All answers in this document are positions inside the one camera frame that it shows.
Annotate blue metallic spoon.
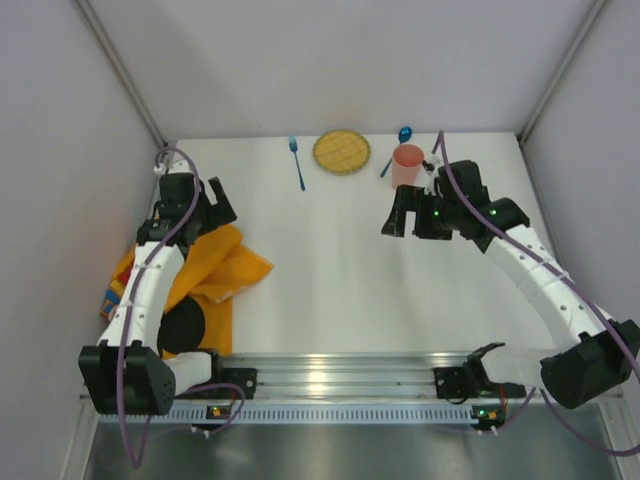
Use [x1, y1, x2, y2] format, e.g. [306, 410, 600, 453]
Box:
[380, 126, 413, 178]

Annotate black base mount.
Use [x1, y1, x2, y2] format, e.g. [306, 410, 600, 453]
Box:
[211, 353, 258, 400]
[433, 343, 526, 404]

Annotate pink plastic cup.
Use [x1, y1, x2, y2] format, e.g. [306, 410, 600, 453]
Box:
[391, 143, 425, 189]

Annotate orange cartoon mouse placemat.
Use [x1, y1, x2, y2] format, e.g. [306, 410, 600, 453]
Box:
[98, 224, 276, 358]

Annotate yellow woven round plate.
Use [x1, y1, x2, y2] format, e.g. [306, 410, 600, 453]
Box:
[312, 130, 371, 175]

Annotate aluminium mounting rail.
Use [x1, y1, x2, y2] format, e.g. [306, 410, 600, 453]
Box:
[79, 352, 624, 406]

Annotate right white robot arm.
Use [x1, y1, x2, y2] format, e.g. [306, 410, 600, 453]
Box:
[381, 160, 639, 409]

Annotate grey slotted cable duct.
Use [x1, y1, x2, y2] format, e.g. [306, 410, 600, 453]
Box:
[97, 403, 506, 426]

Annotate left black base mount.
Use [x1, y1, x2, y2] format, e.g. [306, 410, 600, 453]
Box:
[211, 353, 258, 400]

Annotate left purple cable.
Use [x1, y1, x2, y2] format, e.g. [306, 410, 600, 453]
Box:
[115, 143, 246, 470]

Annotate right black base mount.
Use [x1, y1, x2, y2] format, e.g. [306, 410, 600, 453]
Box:
[433, 343, 526, 404]

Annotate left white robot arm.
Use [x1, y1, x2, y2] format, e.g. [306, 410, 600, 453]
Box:
[78, 173, 237, 416]

